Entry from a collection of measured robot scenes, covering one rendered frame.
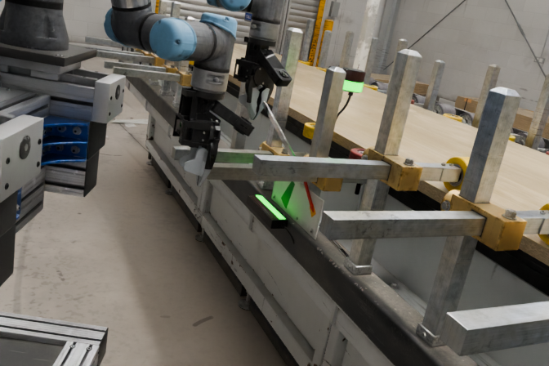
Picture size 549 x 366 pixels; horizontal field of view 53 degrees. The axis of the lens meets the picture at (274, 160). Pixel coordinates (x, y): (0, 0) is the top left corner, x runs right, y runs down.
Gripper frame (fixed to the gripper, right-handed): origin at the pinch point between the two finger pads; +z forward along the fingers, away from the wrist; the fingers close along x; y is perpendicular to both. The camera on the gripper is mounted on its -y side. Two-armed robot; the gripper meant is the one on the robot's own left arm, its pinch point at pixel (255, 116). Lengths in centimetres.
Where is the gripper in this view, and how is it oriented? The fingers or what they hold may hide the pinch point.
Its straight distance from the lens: 146.3
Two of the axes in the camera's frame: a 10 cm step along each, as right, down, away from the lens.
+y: -6.9, -3.2, 6.5
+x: -7.0, 0.7, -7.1
